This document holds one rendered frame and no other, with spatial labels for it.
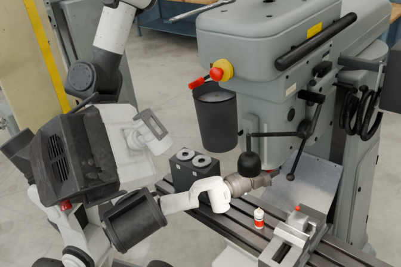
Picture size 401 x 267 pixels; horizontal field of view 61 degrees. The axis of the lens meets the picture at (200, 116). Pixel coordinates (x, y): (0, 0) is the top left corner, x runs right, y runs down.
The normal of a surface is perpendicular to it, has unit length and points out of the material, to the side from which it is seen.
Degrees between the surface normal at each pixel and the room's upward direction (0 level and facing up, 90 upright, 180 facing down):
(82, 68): 61
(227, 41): 90
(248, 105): 90
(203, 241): 0
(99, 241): 81
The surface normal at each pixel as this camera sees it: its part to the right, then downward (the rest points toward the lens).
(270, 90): -0.66, 0.44
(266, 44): 0.15, 0.50
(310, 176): -0.64, 0.00
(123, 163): 0.74, -0.37
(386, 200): -0.10, -0.85
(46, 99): 0.74, 0.28
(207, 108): -0.37, 0.56
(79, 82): -0.32, 0.04
